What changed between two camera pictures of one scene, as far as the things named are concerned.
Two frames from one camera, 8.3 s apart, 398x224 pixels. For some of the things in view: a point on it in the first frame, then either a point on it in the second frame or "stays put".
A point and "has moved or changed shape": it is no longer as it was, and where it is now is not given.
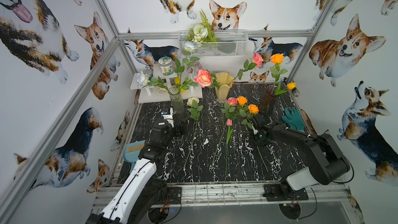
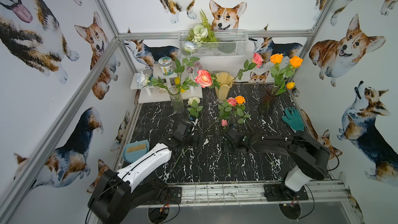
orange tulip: x=289 y=86 stays put
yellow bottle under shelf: x=177 y=82 stays put
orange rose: x=253 y=109 → x=295 y=62
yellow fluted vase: x=225 y=80 stays put
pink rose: x=257 y=60 stays put
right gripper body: x=259 y=137 → x=230 y=142
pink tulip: x=229 y=122 has moved or changed shape
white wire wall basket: x=228 y=43 stays put
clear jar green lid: x=166 y=65 stays put
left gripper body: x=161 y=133 → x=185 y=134
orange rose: x=275 y=71 stays put
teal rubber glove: x=294 y=119 stays put
